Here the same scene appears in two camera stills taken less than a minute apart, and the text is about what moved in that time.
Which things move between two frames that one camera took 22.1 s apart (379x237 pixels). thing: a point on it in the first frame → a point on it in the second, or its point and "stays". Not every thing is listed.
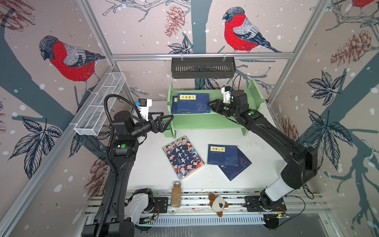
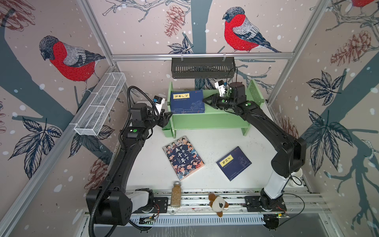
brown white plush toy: (217, 204) stays
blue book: (222, 155) → (187, 101)
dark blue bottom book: (231, 172) stays
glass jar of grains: (176, 194) stays
